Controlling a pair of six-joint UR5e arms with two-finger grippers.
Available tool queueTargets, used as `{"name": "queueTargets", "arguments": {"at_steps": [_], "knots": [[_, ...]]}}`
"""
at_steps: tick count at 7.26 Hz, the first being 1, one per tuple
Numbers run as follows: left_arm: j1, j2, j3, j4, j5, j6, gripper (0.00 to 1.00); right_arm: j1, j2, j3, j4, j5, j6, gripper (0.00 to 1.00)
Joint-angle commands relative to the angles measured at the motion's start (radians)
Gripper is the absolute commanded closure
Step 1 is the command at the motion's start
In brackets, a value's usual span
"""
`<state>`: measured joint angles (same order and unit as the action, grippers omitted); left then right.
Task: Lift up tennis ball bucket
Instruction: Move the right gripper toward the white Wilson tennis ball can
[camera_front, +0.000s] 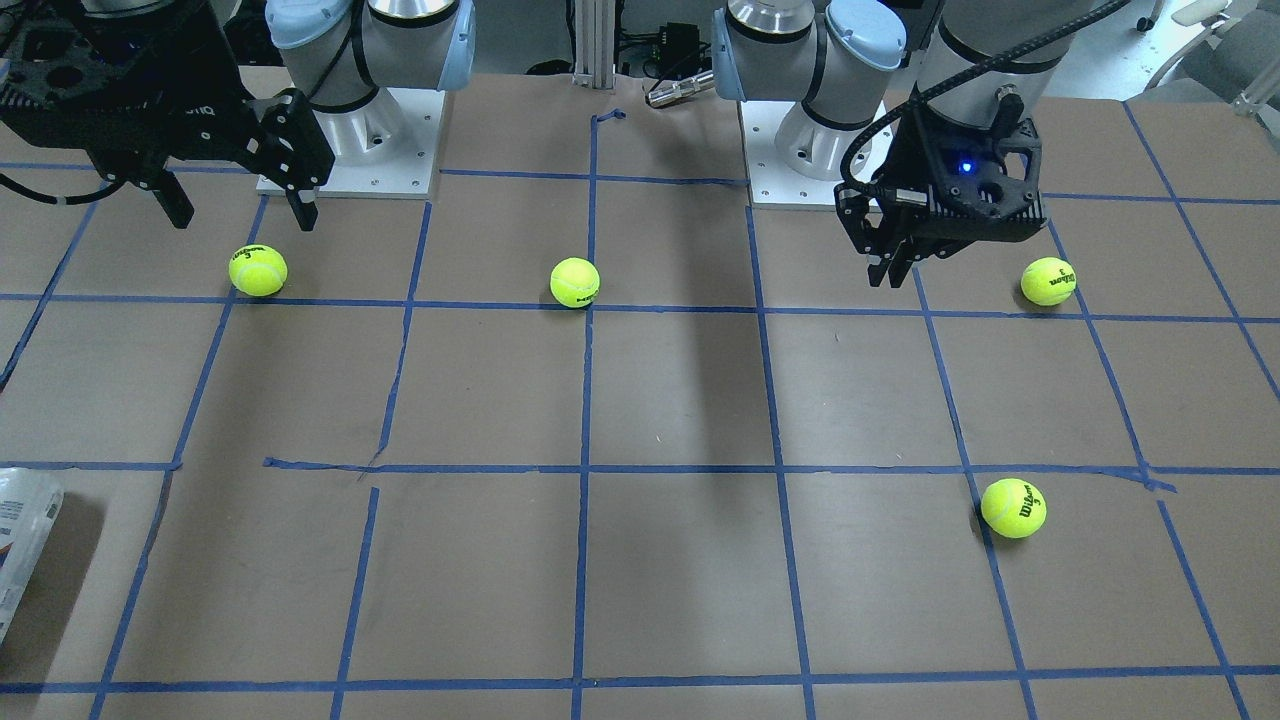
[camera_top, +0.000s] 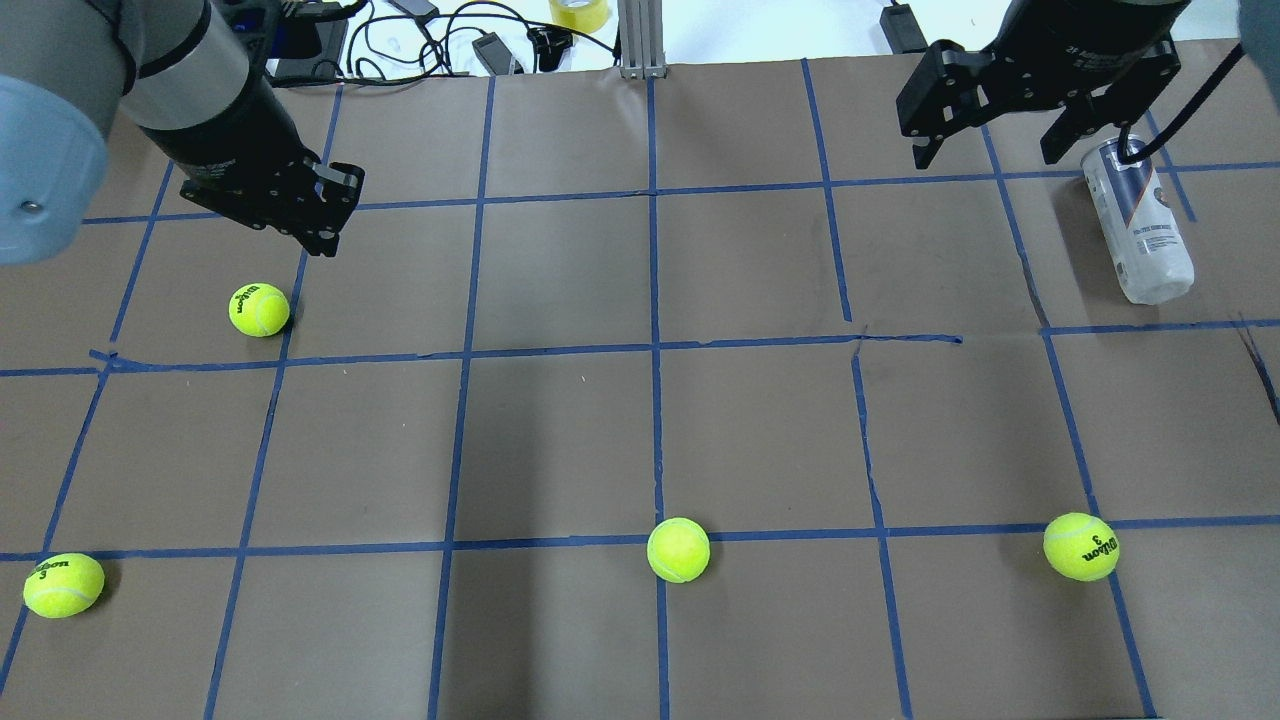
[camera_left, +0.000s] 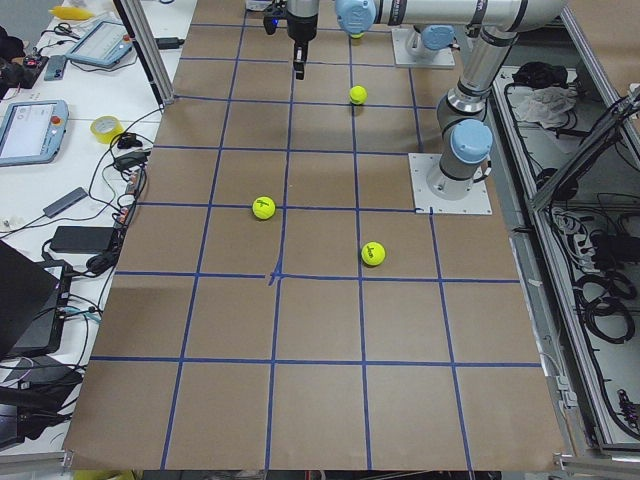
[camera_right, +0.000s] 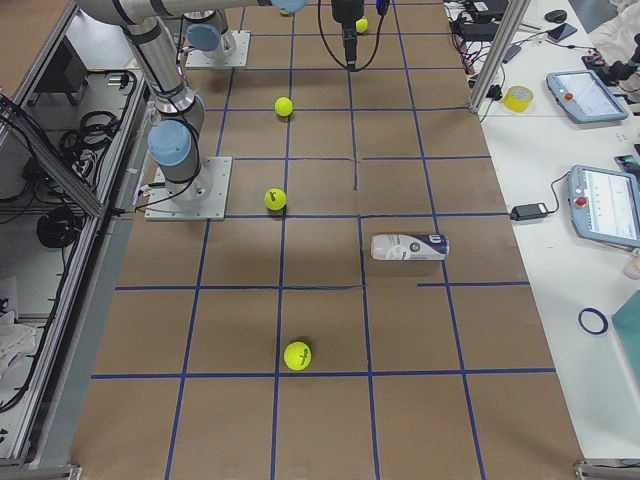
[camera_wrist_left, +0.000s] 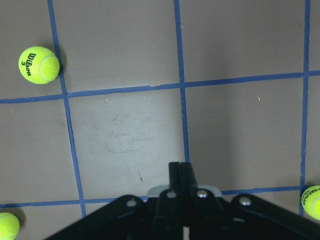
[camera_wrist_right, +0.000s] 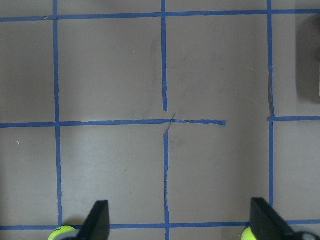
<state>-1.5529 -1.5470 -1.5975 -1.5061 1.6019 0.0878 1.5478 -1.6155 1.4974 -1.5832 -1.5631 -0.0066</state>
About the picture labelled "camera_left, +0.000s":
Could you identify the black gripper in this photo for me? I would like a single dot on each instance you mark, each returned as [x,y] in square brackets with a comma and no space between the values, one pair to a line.
[301,30]

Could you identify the tennis ball near base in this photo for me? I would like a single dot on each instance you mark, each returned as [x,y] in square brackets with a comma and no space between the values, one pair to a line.
[358,95]
[373,254]

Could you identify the tennis ball mid table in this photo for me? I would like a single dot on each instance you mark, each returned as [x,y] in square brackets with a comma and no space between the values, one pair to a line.
[263,208]

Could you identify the far teach pendant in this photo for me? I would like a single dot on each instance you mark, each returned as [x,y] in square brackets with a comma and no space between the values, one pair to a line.
[103,47]

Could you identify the teach pendant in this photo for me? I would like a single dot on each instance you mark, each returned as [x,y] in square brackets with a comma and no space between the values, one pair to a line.
[32,132]
[103,47]

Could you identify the yellow tape roll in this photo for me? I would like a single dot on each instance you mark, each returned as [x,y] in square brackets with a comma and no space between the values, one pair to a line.
[106,128]

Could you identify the white crumpled cloth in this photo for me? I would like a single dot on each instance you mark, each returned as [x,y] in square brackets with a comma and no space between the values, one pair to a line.
[549,107]

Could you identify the grey usb hub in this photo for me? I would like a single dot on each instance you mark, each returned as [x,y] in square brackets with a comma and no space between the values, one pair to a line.
[65,202]

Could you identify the near teach pendant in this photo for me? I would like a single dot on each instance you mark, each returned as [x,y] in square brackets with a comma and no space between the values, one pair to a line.
[32,132]

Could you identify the black power adapter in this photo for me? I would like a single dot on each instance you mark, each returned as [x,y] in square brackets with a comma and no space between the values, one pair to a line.
[82,239]

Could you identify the black laptop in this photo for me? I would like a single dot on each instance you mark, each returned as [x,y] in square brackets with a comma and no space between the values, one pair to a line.
[33,295]

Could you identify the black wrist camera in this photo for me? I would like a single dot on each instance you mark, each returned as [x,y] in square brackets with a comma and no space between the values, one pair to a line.
[270,19]

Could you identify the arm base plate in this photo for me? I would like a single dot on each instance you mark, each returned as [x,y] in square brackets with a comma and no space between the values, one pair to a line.
[435,193]
[424,46]

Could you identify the aluminium frame post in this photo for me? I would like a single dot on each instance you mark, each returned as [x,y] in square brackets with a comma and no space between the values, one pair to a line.
[137,26]

